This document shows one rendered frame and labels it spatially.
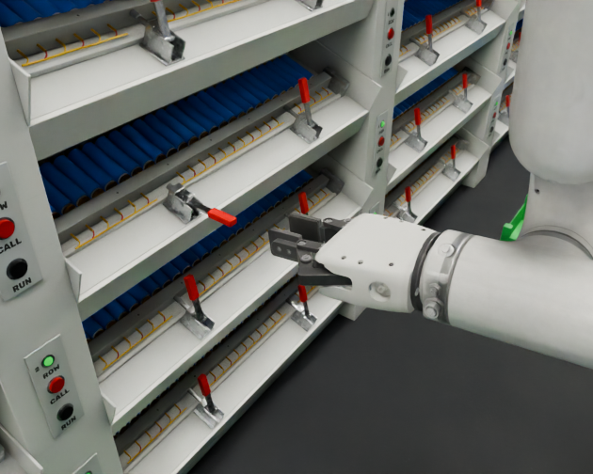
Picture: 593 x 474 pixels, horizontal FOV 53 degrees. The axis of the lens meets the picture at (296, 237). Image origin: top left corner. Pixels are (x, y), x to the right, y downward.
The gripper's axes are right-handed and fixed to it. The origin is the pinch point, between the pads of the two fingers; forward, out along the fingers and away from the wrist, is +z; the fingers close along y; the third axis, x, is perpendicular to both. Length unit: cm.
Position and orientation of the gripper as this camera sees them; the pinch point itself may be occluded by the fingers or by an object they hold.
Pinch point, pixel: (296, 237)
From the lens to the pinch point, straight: 63.2
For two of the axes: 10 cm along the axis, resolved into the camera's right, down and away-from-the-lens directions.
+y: 5.7, -4.7, 6.8
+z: -8.2, -2.1, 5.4
